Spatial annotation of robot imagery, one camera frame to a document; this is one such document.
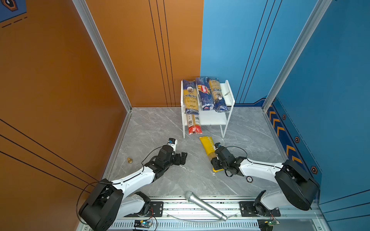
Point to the blue yellow pasta bag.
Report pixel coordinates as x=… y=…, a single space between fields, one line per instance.
x=190 y=97

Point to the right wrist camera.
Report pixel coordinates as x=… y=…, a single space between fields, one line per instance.
x=217 y=145

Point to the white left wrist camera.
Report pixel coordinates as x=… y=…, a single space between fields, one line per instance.
x=172 y=142

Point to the white metal shelf rack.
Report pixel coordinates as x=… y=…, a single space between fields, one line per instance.
x=211 y=118

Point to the aluminium corner post left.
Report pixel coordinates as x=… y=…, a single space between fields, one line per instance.
x=92 y=29

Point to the red spaghetti pack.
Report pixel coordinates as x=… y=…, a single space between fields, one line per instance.
x=194 y=126

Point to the circuit board right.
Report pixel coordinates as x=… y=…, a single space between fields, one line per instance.
x=267 y=225

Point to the blue yellow portrait spaghetti pack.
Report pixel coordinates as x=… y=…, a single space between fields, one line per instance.
x=218 y=97

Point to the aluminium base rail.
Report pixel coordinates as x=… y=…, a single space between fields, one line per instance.
x=206 y=214

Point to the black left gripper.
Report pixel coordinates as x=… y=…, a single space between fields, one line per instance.
x=178 y=161

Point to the aluminium corner post right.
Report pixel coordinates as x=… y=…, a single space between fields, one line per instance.
x=309 y=28

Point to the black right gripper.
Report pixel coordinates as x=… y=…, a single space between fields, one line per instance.
x=214 y=163

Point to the dark blue Barilla spaghetti pack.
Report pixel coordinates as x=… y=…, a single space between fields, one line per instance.
x=205 y=95

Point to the aluminium corner post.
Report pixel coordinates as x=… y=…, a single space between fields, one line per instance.
x=92 y=29
x=309 y=28

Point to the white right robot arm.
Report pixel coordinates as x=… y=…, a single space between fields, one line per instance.
x=296 y=187

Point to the silver microphone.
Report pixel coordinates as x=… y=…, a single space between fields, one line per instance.
x=191 y=197

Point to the green circuit board left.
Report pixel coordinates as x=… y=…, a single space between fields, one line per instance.
x=142 y=225

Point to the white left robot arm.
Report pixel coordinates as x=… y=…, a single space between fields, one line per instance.
x=119 y=198

